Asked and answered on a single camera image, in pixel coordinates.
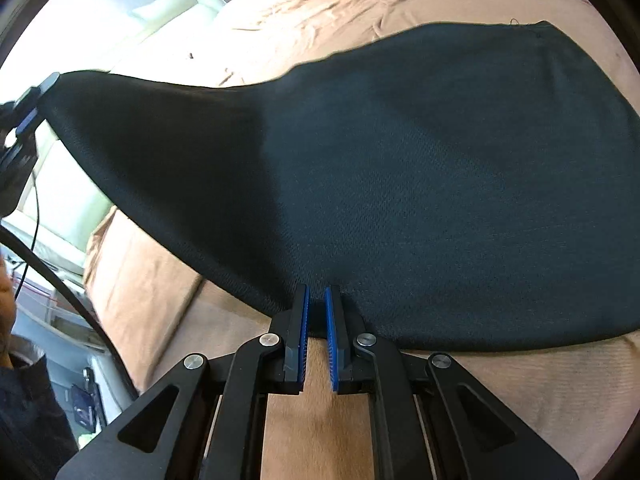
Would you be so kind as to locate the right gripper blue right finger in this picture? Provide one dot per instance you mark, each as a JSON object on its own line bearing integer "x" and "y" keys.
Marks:
{"x": 331, "y": 338}

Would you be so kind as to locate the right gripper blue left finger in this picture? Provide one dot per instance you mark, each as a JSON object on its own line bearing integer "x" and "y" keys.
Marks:
{"x": 302, "y": 339}

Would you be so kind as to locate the black sleeveless shirt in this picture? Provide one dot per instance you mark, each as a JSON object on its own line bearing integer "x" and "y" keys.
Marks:
{"x": 467, "y": 187}

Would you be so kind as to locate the cream padded headboard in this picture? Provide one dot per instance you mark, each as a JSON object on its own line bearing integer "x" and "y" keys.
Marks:
{"x": 150, "y": 39}

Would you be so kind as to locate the white side table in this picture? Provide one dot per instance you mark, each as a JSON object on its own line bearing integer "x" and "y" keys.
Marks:
{"x": 82, "y": 371}

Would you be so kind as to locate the brown bed blanket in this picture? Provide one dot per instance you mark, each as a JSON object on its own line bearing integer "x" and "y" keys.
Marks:
{"x": 581, "y": 397}

